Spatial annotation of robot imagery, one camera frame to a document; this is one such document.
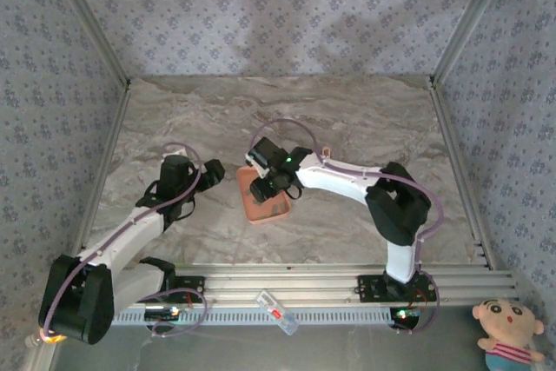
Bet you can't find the purple cable along arm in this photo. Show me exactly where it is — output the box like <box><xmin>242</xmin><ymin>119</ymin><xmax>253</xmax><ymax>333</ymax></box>
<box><xmin>248</xmin><ymin>117</ymin><xmax>445</xmax><ymax>268</ymax></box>
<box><xmin>39</xmin><ymin>142</ymin><xmax>204</xmax><ymax>341</ymax></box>

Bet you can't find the aluminium table edge rail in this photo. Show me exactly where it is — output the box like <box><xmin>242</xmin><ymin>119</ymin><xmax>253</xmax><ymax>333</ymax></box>
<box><xmin>69</xmin><ymin>79</ymin><xmax>132</xmax><ymax>259</ymax></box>
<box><xmin>427</xmin><ymin>79</ymin><xmax>496</xmax><ymax>268</ymax></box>

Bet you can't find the controller board with light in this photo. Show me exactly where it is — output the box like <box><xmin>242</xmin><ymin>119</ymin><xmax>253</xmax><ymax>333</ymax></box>
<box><xmin>144</xmin><ymin>306</ymin><xmax>182</xmax><ymax>322</ymax></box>
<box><xmin>389</xmin><ymin>307</ymin><xmax>420</xmax><ymax>329</ymax></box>

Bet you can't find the purple cable along right arm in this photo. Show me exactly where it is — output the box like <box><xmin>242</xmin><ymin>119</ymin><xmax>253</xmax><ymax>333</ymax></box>
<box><xmin>248</xmin><ymin>117</ymin><xmax>445</xmax><ymax>268</ymax></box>

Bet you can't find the grey slotted cable duct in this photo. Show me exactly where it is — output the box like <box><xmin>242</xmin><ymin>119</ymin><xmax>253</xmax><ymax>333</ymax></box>
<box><xmin>111</xmin><ymin>305</ymin><xmax>392</xmax><ymax>327</ymax></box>

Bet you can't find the purple cable along left arm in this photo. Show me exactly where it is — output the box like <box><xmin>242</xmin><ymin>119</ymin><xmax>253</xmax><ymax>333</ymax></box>
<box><xmin>39</xmin><ymin>142</ymin><xmax>204</xmax><ymax>341</ymax></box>

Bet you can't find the purple cable at left base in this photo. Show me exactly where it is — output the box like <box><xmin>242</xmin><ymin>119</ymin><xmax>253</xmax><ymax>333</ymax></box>
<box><xmin>138</xmin><ymin>288</ymin><xmax>209</xmax><ymax>340</ymax></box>

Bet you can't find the aluminium corner post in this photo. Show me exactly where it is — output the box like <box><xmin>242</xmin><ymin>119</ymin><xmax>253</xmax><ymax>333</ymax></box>
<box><xmin>429</xmin><ymin>0</ymin><xmax>519</xmax><ymax>85</ymax></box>
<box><xmin>42</xmin><ymin>0</ymin><xmax>131</xmax><ymax>86</ymax></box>

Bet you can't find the purple cable at right base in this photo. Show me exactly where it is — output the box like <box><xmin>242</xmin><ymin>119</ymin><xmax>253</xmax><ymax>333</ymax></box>
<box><xmin>390</xmin><ymin>270</ymin><xmax>442</xmax><ymax>335</ymax></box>

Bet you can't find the left controller board with light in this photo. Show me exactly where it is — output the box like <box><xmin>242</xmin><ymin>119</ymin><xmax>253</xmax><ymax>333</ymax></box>
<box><xmin>144</xmin><ymin>306</ymin><xmax>182</xmax><ymax>322</ymax></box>

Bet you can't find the clear plastic box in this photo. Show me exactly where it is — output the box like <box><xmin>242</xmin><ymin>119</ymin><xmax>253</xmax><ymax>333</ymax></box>
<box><xmin>255</xmin><ymin>290</ymin><xmax>301</xmax><ymax>337</ymax></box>

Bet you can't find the aluminium frame rail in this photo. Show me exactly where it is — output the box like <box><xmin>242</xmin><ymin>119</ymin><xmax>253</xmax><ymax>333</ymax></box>
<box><xmin>110</xmin><ymin>262</ymin><xmax>518</xmax><ymax>308</ymax></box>

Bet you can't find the pink plastic tray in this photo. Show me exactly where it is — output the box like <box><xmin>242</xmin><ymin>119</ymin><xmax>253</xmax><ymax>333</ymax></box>
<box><xmin>235</xmin><ymin>165</ymin><xmax>293</xmax><ymax>227</ymax></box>

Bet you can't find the right controller board with light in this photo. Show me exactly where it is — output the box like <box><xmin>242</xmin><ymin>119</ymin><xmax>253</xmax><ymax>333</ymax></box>
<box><xmin>389</xmin><ymin>307</ymin><xmax>420</xmax><ymax>329</ymax></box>

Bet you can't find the purple cable at base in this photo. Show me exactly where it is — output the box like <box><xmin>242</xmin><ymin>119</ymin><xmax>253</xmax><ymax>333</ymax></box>
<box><xmin>138</xmin><ymin>288</ymin><xmax>209</xmax><ymax>340</ymax></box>
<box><xmin>390</xmin><ymin>270</ymin><xmax>442</xmax><ymax>335</ymax></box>

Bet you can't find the plush doll striped shirt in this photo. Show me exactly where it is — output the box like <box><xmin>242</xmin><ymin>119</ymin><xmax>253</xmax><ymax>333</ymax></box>
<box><xmin>472</xmin><ymin>297</ymin><xmax>546</xmax><ymax>371</ymax></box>

